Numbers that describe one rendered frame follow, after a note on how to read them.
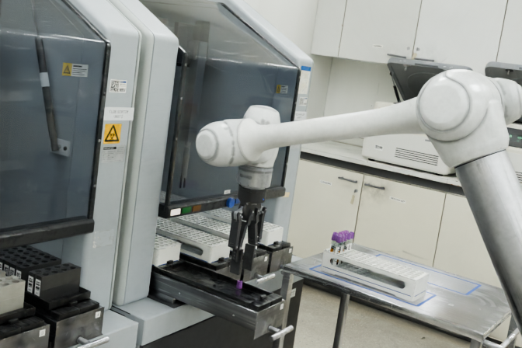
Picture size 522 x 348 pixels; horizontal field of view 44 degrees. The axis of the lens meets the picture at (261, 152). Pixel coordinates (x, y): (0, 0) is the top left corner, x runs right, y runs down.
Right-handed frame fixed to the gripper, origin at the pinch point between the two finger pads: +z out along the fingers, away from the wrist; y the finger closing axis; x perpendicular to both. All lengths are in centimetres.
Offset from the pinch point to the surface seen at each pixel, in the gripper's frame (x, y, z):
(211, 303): -0.4, 11.0, 9.6
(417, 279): 38.4, -29.4, -0.2
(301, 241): -101, -225, 59
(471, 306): 51, -40, 6
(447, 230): -9, -225, 27
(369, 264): 23.4, -30.7, 0.3
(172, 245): -22.2, 2.9, 1.5
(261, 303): 12.1, 7.5, 6.3
